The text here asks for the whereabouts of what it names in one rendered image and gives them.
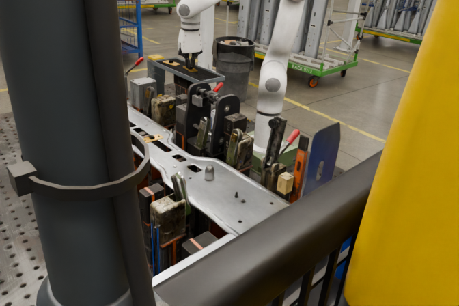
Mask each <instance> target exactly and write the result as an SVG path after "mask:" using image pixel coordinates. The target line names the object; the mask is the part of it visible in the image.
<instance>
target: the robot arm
mask: <svg viewBox="0 0 459 306"><path fill-rule="evenodd" d="M220 1H221V0H181V1H180V2H179V4H178V5H177V9H176V10H177V13H178V16H179V17H181V27H182V28H181V30H180V33H179V38H178V55H181V56H183V58H185V66H186V68H190V60H189V53H192V58H191V66H192V67H193V68H195V60H196V59H197V56H198V55H199V54H201V53H203V51H202V40H201V31H200V29H199V28H200V19H201V12H203V11H204V10H206V9H208V8H209V7H211V6H213V5H214V4H216V3H218V2H220ZM304 3H305V0H281V2H280V6H279V11H278V15H277V20H276V23H275V27H274V30H273V35H272V38H271V41H270V45H269V47H268V50H267V53H266V56H265V58H264V61H263V63H262V67H261V70H260V80H259V87H258V103H257V110H256V117H255V131H254V135H252V137H253V138H254V144H253V151H254V152H257V153H260V154H266V149H267V145H268V140H269V137H270V131H271V128H270V127H269V125H268V122H269V120H270V119H273V118H274V117H276V116H279V117H281V112H282V106H283V100H284V97H285V93H286V85H287V75H286V71H287V66H288V60H289V57H290V53H291V51H292V47H293V45H294V41H295V38H296V35H297V32H298V28H299V25H300V21H301V16H302V13H303V7H304ZM182 52H183V53H182Z"/></svg>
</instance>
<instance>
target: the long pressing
mask: <svg viewBox="0 0 459 306"><path fill-rule="evenodd" d="M128 117H129V122H131V123H133V124H134V125H135V127H130V131H132V132H134V133H136V134H138V135H139V136H140V137H141V138H142V139H143V138H145V137H143V136H141V135H140V134H139V133H137V132H136V131H134V129H136V128H140V129H141V130H143V131H145V132H146V133H147V134H149V135H157V134H160V135H162V136H163V137H164V138H162V139H159V140H157V141H160V142H161V143H162V144H164V145H166V146H167V147H168V148H170V149H171V150H172V151H170V152H164V151H163V150H161V149H160V148H159V147H157V146H156V145H154V144H153V143H152V142H153V141H152V142H149V143H147V144H148V145H149V153H150V165H151V166H153V167H154V168H155V169H157V170H158V171H159V172H160V173H161V176H162V179H163V182H164V183H165V184H166V185H167V186H168V187H169V188H170V189H172V190H173V185H172V182H171V176H172V175H174V174H175V173H177V172H180V173H181V174H182V176H183V177H184V179H185V180H186V189H187V193H188V196H189V202H190V205H192V206H193V207H194V208H196V209H197V210H198V211H200V212H201V213H202V214H203V215H204V216H206V217H207V218H209V219H210V220H211V221H212V222H213V223H215V224H216V225H217V226H219V227H220V228H221V229H222V230H223V231H224V232H226V233H227V234H233V235H235V237H237V236H238V235H240V234H242V233H243V232H245V231H247V230H248V229H250V228H252V227H253V226H255V225H257V224H258V223H260V222H262V221H263V220H265V219H267V218H269V217H270V216H272V215H274V214H275V213H277V212H279V211H280V210H282V209H284V208H285V207H287V206H289V205H290V204H291V203H290V202H288V201H286V200H285V199H283V198H282V197H280V196H278V195H277V194H275V193H273V192H272V191H270V190H268V189H267V188H265V187H264V186H262V185H261V184H259V183H257V182H256V181H254V180H252V179H251V178H249V177H247V176H246V175H244V174H243V173H241V172H239V171H238V170H236V169H234V168H233V167H231V166H229V165H228V164H227V163H224V162H223V161H221V160H220V159H217V158H208V157H198V156H192V155H190V154H189V153H187V152H185V151H184V150H183V149H181V148H179V147H178V146H177V145H175V144H174V143H173V140H174V134H173V133H172V132H171V131H170V130H167V129H166V128H164V127H163V126H161V125H160V124H158V123H156V122H155V121H153V120H151V119H150V118H148V117H147V116H145V115H144V114H142V113H140V112H139V111H137V110H136V109H134V108H132V107H131V106H129V105H128ZM132 147H133V151H134V153H136V154H137V155H138V156H140V157H141V158H142V159H143V160H144V159H145V156H144V155H143V154H142V153H141V152H140V151H139V149H138V148H137V147H136V146H134V145H132ZM175 155H180V156H181V157H183V158H185V159H186V161H183V162H179V161H177V160H176V159H175V158H173V157H172V156H175ZM191 165H194V166H196V167H198V168H199V169H201V171H199V172H197V173H195V172H193V171H191V170H190V169H189V168H188V167H189V166H191ZM207 165H212V166H213V167H214V180H213V181H207V180H205V179H204V174H205V168H206V166H207ZM190 178H191V179H190ZM236 191H237V192H238V198H235V197H234V196H235V194H236ZM243 199H244V200H245V203H242V200H243ZM270 203H274V204H270ZM239 221H242V223H239Z"/></svg>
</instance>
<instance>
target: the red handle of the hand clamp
mask: <svg viewBox="0 0 459 306"><path fill-rule="evenodd" d="M299 135H300V131H299V130H298V129H297V130H296V129H295V130H294V131H293V132H292V134H291V135H290V136H289V137H288V138H287V139H286V141H285V143H284V144H283V145H282V146H281V148H280V152H279V157H280V156H281V155H282V154H283V153H284V152H285V150H286V149H287V148H288V147H289V146H290V145H291V144H292V143H293V142H294V140H295V139H296V138H297V137H298V136H299ZM279 157H278V159H279ZM271 161H272V158H271V159H270V160H269V161H268V162H267V163H266V164H267V166H268V167H270V164H271Z"/></svg>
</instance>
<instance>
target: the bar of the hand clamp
mask: <svg viewBox="0 0 459 306"><path fill-rule="evenodd" d="M286 123H287V119H284V118H282V117H279V116H276V117H274V118H273V119H270V120H269V122H268V125H269V127H270V128H271V131H270V137H269V140H268V145H267V149H266V154H265V158H264V164H263V167H262V168H264V169H265V168H268V166H267V164H266V163H267V162H268V161H269V160H270V158H271V157H272V161H271V164H270V169H269V172H271V167H272V166H273V164H274V163H277V160H278V157H279V152H280V148H281V143H282V140H283V134H284V131H285V128H286Z"/></svg>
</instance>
